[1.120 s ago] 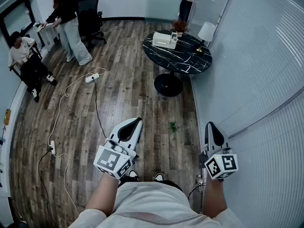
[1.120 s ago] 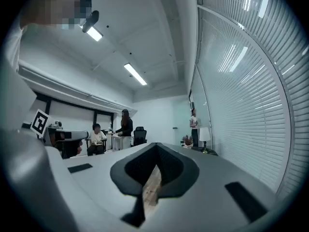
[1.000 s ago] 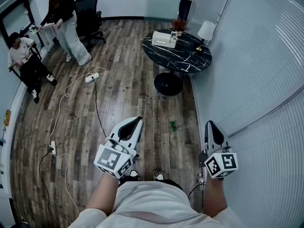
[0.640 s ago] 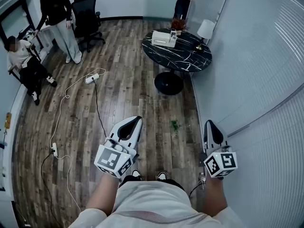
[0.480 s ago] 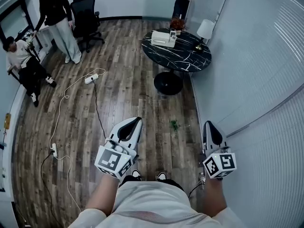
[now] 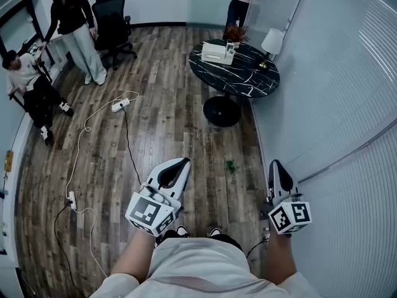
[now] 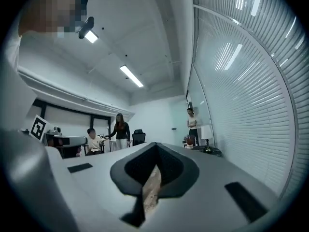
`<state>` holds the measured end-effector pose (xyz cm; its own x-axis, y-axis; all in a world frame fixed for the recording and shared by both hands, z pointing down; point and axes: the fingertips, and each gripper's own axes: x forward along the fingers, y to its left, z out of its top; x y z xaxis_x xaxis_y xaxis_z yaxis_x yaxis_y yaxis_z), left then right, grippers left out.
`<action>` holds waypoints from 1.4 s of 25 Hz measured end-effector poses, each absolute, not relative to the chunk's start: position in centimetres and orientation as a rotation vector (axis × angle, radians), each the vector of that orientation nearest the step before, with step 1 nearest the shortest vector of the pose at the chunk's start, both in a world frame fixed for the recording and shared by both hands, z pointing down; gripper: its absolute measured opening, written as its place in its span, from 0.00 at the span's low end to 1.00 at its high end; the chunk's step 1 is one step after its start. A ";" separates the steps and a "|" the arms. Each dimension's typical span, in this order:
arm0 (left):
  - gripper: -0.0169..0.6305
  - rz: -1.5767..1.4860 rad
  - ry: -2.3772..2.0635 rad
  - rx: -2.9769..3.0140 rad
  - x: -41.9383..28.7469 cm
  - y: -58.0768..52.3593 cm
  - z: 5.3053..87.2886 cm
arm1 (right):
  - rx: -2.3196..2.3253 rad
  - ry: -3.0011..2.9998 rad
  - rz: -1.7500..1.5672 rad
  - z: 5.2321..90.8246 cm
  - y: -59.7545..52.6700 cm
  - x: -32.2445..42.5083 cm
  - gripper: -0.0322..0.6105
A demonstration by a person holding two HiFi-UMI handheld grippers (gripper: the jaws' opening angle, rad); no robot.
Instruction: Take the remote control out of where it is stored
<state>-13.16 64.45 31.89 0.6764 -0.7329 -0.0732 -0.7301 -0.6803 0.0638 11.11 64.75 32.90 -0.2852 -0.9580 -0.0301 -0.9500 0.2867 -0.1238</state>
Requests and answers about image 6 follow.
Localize white storage box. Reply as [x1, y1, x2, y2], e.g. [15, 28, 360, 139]
[201, 40, 236, 65]

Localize person's right forearm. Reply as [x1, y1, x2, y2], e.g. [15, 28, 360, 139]
[266, 233, 298, 287]

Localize orange dried plant in vase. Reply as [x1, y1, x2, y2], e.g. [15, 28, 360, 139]
[222, 23, 251, 48]

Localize round black marble table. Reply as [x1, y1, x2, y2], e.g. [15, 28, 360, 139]
[189, 38, 281, 127]

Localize large white power strip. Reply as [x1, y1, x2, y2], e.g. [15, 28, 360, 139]
[111, 97, 130, 114]

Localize black power cable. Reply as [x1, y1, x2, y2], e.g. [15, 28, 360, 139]
[122, 106, 143, 186]

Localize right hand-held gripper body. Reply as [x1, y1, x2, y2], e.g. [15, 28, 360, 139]
[262, 192, 312, 238]

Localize person's black shorts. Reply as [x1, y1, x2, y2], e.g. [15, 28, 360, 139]
[156, 229, 243, 251]

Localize white desk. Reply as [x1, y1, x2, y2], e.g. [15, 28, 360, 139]
[46, 35, 68, 73]

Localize person's white shirt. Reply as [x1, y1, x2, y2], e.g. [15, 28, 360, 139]
[89, 237, 323, 298]

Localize white power strip with cable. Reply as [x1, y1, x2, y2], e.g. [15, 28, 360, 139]
[65, 91, 140, 198]

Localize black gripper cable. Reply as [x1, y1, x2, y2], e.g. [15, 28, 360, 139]
[246, 238, 270, 259]

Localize thin black floor cable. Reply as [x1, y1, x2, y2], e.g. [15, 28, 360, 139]
[55, 202, 79, 291]

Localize person's left forearm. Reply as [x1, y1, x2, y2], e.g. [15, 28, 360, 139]
[110, 228, 156, 284]

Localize short white power cable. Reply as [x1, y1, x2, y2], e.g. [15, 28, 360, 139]
[75, 207, 108, 279]

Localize white shade table lamp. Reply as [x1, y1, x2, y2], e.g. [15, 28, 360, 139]
[256, 28, 285, 71]

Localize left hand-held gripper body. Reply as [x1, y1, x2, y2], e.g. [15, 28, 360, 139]
[125, 182, 183, 237]

